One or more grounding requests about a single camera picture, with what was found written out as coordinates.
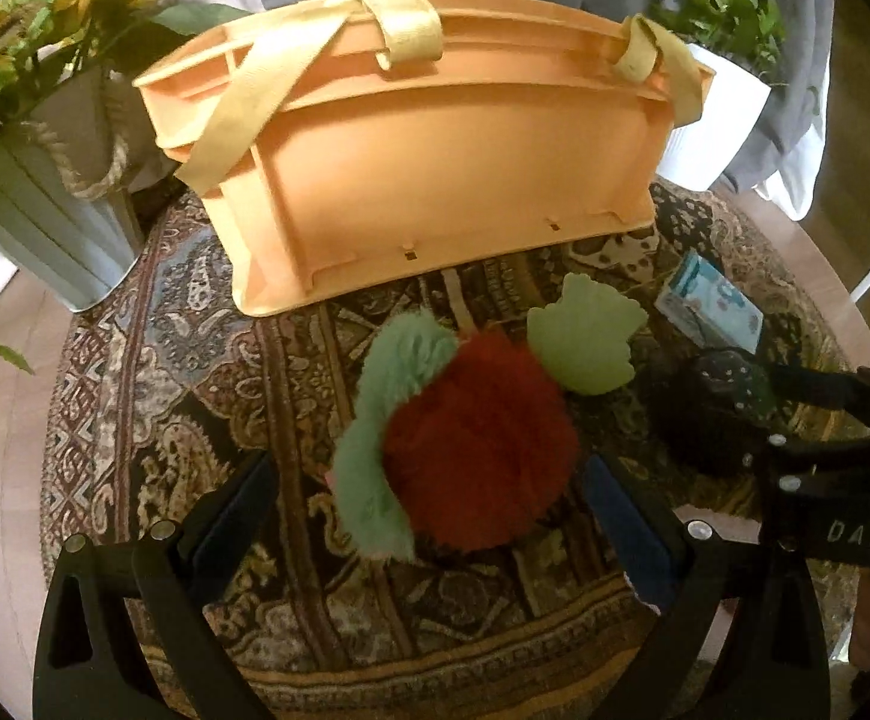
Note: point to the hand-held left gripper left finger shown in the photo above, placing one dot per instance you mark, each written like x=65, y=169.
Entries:
x=234, y=521

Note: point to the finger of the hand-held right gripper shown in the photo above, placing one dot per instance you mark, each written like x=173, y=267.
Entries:
x=832, y=450
x=832, y=388

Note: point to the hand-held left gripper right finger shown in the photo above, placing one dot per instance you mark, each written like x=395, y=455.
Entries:
x=626, y=536

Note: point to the small black pouch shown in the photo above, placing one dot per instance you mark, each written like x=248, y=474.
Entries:
x=705, y=409

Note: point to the red and green fluffy plush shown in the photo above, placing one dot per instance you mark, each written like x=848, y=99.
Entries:
x=480, y=427

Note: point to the patterned round rug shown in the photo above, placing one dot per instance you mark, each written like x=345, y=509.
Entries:
x=180, y=390

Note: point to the blue and white tissue packet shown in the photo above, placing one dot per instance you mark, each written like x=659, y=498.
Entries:
x=712, y=304

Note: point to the light green plush toy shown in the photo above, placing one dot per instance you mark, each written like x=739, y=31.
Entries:
x=581, y=337

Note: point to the white plant pot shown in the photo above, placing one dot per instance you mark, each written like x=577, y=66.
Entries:
x=720, y=120

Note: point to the grey metal bucket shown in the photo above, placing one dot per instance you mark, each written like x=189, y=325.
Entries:
x=37, y=217

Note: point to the green leafy plant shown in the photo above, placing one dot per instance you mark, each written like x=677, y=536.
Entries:
x=727, y=11

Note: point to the orange plastic crate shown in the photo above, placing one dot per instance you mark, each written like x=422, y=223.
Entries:
x=465, y=165

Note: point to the yellow fabric tote bag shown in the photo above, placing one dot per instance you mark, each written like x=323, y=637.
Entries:
x=405, y=15

